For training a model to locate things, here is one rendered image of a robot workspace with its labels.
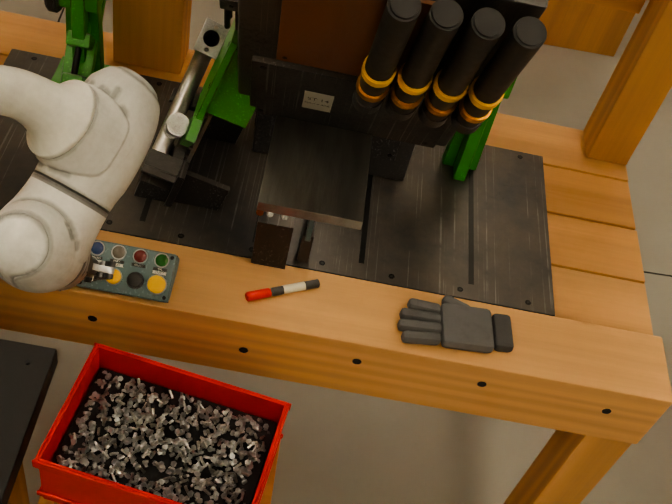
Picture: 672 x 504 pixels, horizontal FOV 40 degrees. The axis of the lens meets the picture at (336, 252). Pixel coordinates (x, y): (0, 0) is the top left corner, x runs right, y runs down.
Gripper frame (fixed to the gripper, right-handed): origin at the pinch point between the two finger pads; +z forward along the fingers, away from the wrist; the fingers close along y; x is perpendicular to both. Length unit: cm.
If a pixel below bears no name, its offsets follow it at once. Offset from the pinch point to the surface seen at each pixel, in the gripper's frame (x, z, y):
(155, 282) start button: 0.2, 4.0, 10.4
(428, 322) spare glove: 2, 7, 56
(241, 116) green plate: 29.2, 1.7, 18.8
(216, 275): 3.6, 10.9, 19.3
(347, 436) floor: -26, 100, 57
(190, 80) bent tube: 36.4, 13.0, 8.2
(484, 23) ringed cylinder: 33, -48, 46
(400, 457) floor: -29, 98, 71
